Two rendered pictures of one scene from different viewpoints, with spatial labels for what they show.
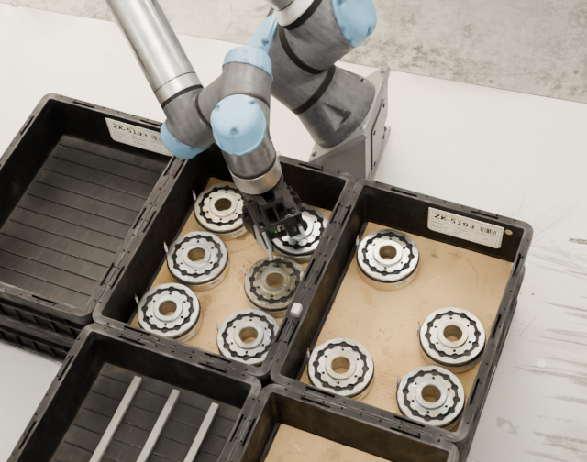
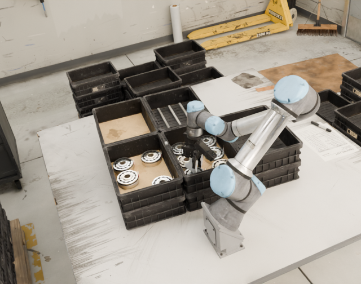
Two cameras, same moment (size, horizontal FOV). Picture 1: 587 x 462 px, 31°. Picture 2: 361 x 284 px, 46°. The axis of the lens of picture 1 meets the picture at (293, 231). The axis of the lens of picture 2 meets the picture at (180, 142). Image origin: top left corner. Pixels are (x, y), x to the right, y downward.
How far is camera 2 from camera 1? 2.40 m
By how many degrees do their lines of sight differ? 82
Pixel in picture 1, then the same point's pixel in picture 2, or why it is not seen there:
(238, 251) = (207, 166)
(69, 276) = (243, 137)
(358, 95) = (215, 207)
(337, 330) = (161, 167)
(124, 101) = (321, 205)
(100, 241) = not seen: hidden behind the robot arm
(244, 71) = (208, 115)
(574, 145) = not seen: outside the picture
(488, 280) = not seen: hidden behind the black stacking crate
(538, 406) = (102, 211)
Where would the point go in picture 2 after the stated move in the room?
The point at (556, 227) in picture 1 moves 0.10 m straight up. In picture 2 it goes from (130, 262) to (126, 247)
